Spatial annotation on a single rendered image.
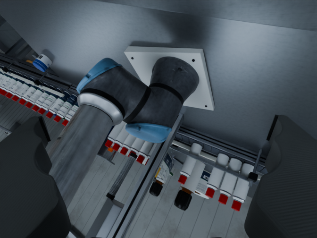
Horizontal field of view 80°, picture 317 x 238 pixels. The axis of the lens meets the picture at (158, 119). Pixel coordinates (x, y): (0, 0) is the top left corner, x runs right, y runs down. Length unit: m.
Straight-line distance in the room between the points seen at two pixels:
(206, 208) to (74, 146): 2.98
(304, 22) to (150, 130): 0.37
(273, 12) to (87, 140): 0.42
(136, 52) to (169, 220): 3.00
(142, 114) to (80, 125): 0.15
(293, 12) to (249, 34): 0.08
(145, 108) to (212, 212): 2.88
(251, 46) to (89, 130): 0.39
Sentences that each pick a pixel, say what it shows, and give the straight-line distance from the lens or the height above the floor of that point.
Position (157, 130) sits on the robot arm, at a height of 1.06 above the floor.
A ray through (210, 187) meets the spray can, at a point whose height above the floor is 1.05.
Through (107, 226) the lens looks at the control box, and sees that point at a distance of 0.81.
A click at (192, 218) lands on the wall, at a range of 3.30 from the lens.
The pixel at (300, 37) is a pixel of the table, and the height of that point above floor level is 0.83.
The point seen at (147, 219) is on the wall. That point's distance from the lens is 3.52.
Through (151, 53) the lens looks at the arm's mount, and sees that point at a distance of 0.60.
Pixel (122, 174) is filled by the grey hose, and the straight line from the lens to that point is 0.88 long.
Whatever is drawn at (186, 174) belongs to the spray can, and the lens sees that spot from 0.92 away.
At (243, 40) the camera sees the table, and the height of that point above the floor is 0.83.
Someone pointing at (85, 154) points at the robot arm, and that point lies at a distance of 0.40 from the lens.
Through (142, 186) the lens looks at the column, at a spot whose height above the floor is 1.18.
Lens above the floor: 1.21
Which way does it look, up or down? 21 degrees down
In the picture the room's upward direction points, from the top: 151 degrees counter-clockwise
